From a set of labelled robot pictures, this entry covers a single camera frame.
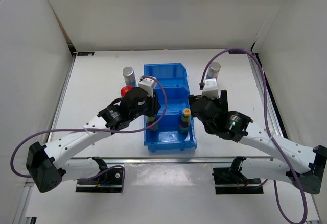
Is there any red-lid sauce jar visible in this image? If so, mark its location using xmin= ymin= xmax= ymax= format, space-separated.
xmin=120 ymin=86 xmax=132 ymax=98

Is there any yellow-cap sauce bottle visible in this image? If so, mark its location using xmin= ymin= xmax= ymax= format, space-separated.
xmin=146 ymin=116 xmax=158 ymax=132
xmin=178 ymin=108 xmax=191 ymax=134

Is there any silver-cap shaker bottle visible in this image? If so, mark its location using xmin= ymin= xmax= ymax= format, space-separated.
xmin=122 ymin=67 xmax=136 ymax=87
xmin=206 ymin=62 xmax=221 ymax=79

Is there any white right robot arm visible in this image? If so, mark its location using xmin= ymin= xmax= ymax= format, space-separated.
xmin=188 ymin=90 xmax=326 ymax=194

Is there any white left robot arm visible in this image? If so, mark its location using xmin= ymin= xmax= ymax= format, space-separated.
xmin=26 ymin=87 xmax=161 ymax=193

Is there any blue plastic divided bin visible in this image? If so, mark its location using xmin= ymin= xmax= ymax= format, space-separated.
xmin=144 ymin=63 xmax=197 ymax=152

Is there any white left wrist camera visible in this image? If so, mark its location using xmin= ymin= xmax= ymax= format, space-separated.
xmin=138 ymin=77 xmax=157 ymax=97

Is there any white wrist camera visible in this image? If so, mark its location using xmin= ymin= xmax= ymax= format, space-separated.
xmin=138 ymin=77 xmax=157 ymax=97
xmin=201 ymin=78 xmax=219 ymax=99

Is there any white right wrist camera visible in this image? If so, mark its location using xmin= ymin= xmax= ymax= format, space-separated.
xmin=201 ymin=78 xmax=219 ymax=99

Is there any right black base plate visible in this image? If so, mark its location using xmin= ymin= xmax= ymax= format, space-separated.
xmin=212 ymin=167 xmax=264 ymax=195

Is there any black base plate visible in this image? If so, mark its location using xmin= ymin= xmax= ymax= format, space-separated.
xmin=212 ymin=167 xmax=264 ymax=195
xmin=75 ymin=165 xmax=126 ymax=194

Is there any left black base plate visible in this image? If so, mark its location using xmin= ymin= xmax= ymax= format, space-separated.
xmin=75 ymin=165 xmax=126 ymax=194

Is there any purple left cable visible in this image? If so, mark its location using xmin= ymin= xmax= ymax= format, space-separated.
xmin=10 ymin=74 xmax=168 ymax=191

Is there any aluminium frame rail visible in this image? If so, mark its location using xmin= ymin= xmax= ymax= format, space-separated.
xmin=12 ymin=53 xmax=320 ymax=224

